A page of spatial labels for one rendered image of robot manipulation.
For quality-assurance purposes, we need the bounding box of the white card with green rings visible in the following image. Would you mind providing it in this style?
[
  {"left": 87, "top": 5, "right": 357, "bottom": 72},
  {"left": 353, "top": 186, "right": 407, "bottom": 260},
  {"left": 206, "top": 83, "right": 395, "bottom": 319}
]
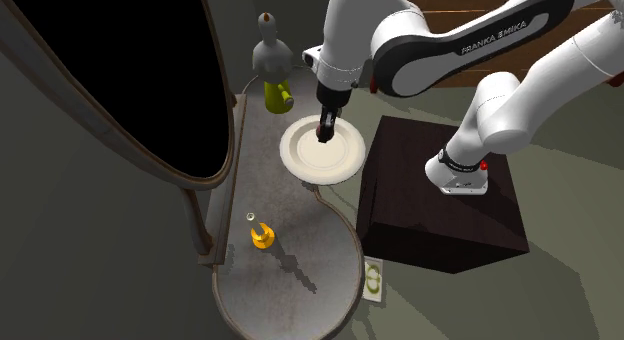
[{"left": 362, "top": 256, "right": 385, "bottom": 306}]

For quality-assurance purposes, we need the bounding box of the grey and yellow bottle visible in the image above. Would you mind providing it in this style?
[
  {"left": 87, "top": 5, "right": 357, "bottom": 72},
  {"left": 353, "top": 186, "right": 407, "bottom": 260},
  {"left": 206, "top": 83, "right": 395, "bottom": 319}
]
[{"left": 251, "top": 11, "right": 296, "bottom": 116}]

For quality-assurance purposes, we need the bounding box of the white round plate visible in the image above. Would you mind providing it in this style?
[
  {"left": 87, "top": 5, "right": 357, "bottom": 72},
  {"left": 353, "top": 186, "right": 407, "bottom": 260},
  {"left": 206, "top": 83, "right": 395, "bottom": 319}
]
[{"left": 278, "top": 113, "right": 367, "bottom": 187}]

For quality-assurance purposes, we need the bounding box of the dark brown robot stand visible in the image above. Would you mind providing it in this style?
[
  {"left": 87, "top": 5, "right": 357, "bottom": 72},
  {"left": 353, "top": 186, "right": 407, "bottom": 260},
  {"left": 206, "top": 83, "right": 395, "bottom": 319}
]
[{"left": 355, "top": 115, "right": 531, "bottom": 276}]

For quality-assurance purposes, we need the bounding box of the yellow candle holder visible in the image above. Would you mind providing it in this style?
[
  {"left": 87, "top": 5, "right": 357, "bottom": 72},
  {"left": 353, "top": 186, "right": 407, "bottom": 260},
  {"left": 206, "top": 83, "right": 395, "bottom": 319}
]
[{"left": 245, "top": 211, "right": 277, "bottom": 251}]

